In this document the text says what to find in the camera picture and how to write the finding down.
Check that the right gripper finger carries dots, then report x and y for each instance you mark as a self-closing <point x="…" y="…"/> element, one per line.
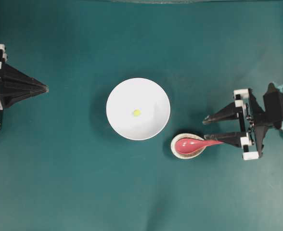
<point x="230" y="112"/>
<point x="237" y="139"/>

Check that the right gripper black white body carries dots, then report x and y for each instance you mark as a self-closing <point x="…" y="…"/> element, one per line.
<point x="253" y="123"/>

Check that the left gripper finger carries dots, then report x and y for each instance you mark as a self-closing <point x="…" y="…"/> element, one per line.
<point x="10" y="96"/>
<point x="8" y="73"/>

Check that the pink plastic spoon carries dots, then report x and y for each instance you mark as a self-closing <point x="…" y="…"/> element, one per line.
<point x="189" y="145"/>

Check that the yellow hexagonal prism block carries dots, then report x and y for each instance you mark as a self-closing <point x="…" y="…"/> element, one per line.
<point x="137" y="112"/>

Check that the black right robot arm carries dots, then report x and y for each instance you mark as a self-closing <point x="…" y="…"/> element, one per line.
<point x="254" y="120"/>

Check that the speckled ceramic spoon rest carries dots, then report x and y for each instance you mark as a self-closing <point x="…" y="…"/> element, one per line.
<point x="185" y="136"/>

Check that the white round bowl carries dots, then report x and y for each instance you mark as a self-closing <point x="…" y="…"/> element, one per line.
<point x="145" y="95"/>

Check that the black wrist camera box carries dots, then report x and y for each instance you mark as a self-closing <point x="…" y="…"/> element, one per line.
<point x="273" y="102"/>

